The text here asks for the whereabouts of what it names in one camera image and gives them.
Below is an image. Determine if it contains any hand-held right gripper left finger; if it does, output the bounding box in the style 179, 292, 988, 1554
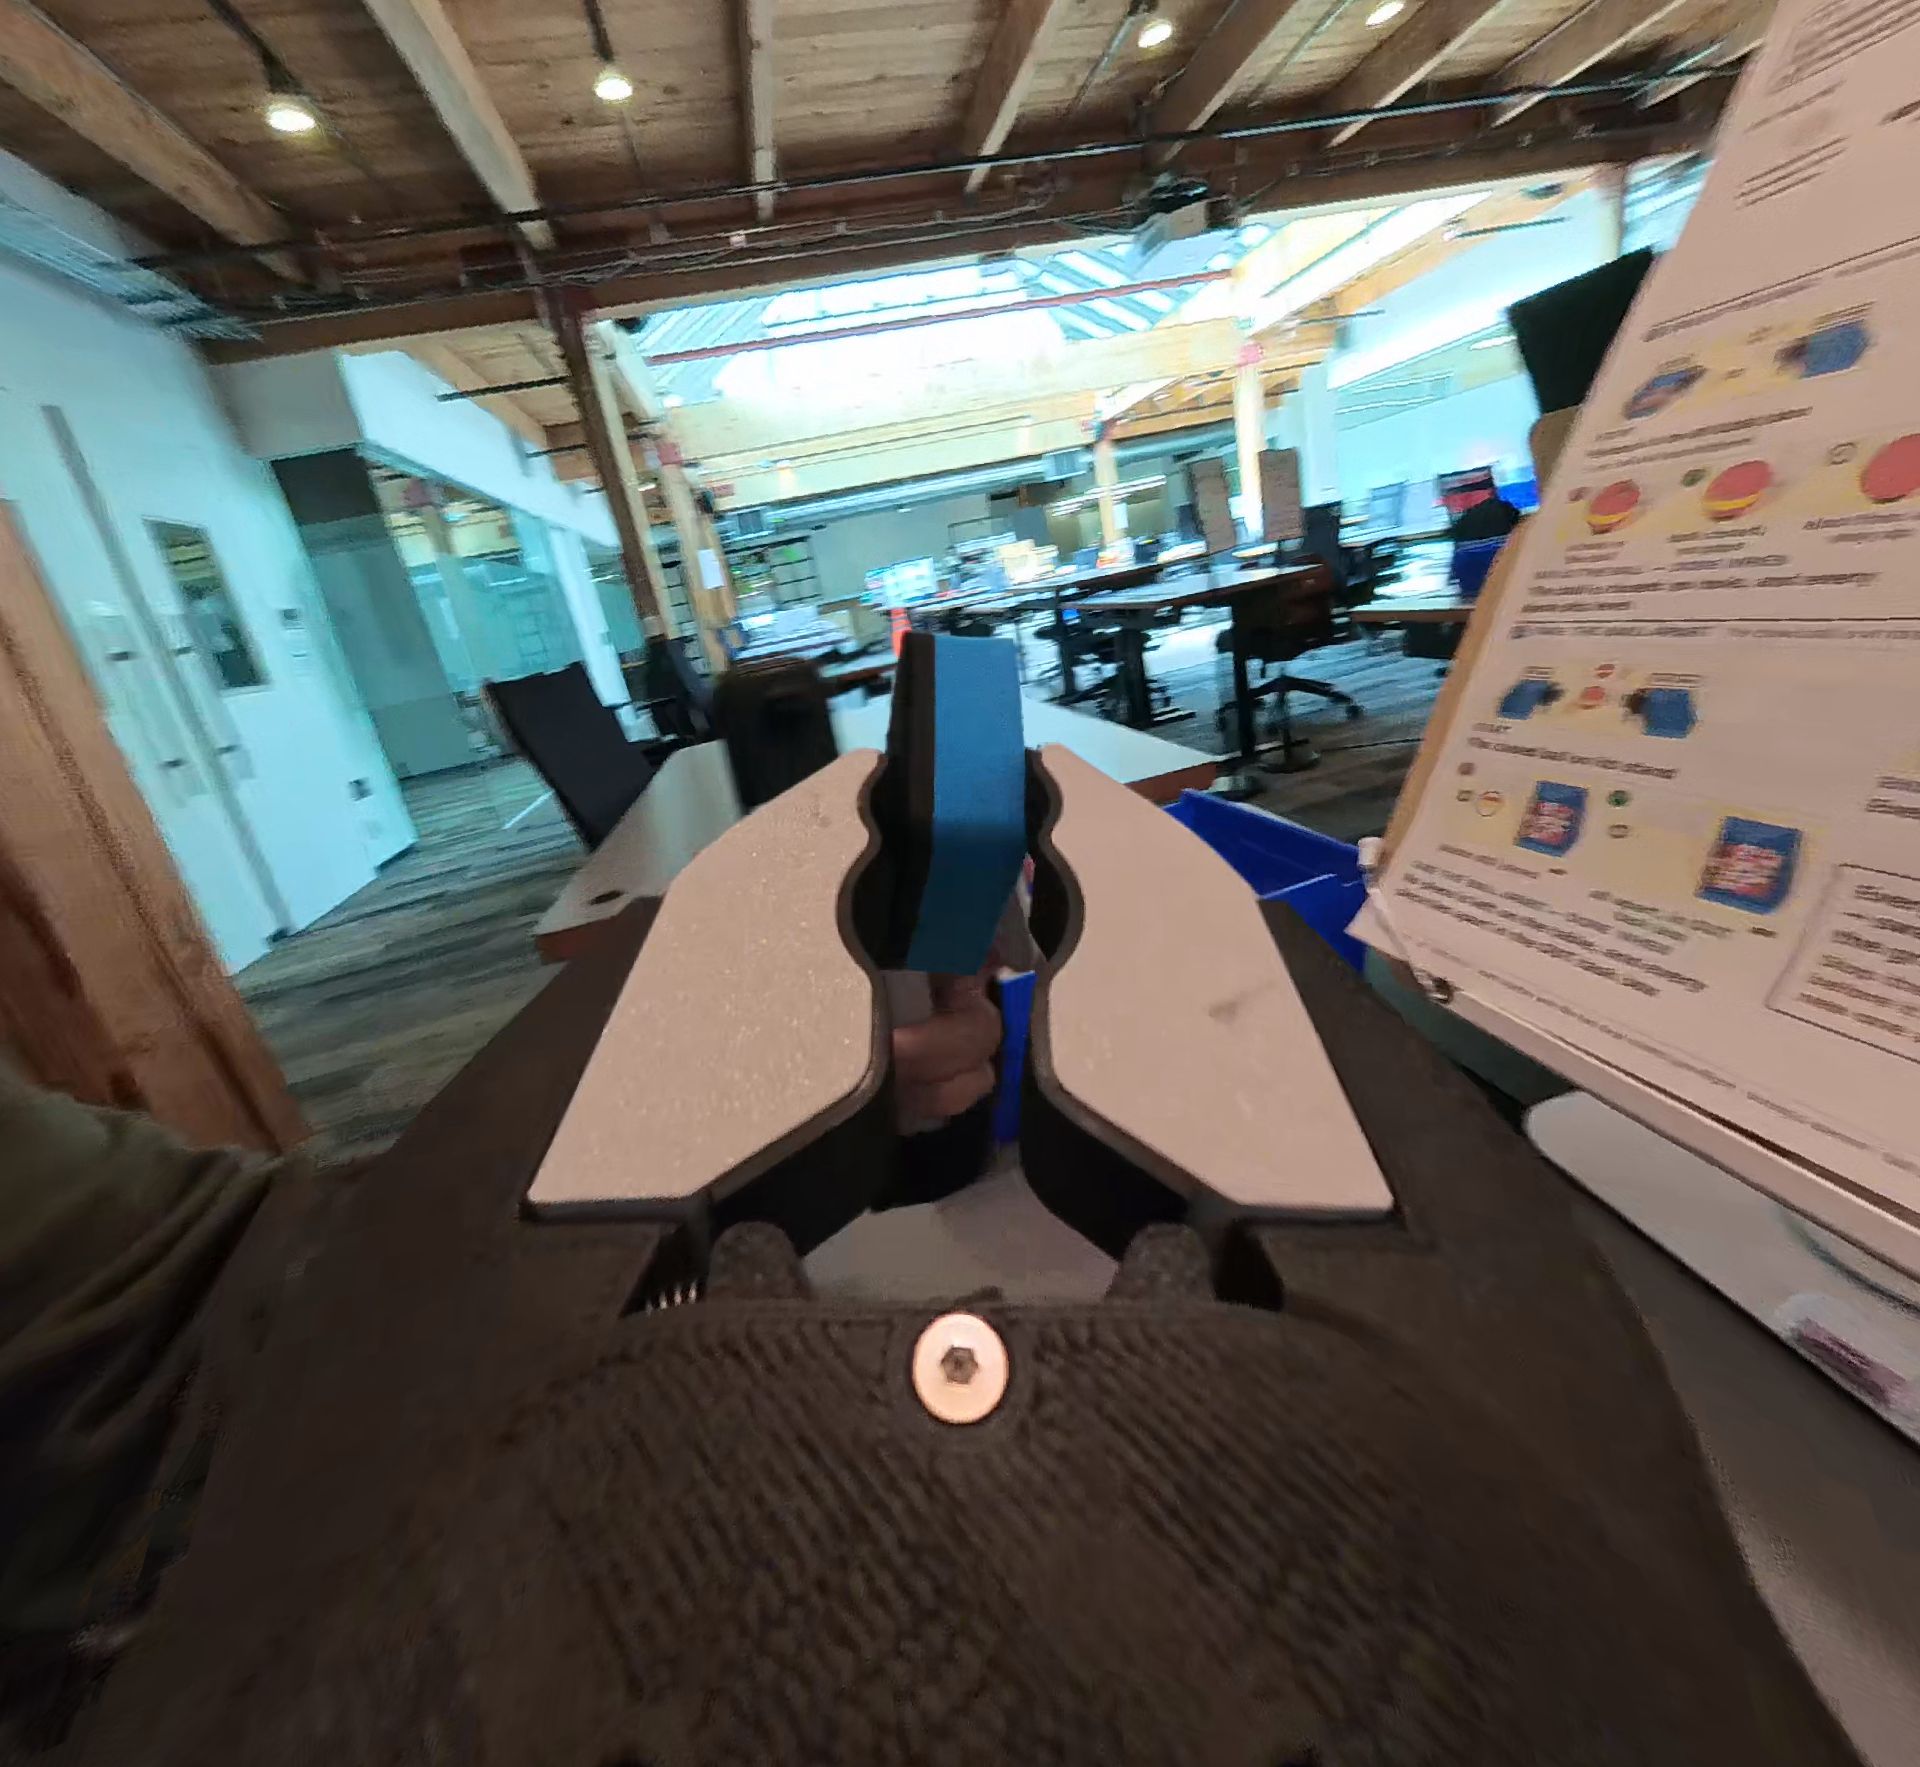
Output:
525, 747, 901, 1255

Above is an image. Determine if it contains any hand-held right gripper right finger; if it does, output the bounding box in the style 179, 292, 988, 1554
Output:
1016, 743, 1399, 1264

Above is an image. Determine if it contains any blue plastic bin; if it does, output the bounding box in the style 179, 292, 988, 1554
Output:
988, 790, 1367, 1149

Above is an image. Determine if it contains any blue foam block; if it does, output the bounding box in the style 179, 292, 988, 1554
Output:
872, 633, 1042, 977

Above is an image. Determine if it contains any person's left forearm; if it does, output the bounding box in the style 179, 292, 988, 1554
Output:
0, 1060, 302, 1753

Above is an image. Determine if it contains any person's left hand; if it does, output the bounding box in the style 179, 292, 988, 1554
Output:
893, 969, 1007, 1136

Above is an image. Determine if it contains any printed instruction board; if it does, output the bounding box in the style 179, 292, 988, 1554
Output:
1343, 0, 1920, 1234

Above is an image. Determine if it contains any black panel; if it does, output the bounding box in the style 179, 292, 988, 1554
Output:
1510, 249, 1656, 417

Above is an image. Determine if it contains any wooden door frame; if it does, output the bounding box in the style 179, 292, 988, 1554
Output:
0, 506, 306, 1156

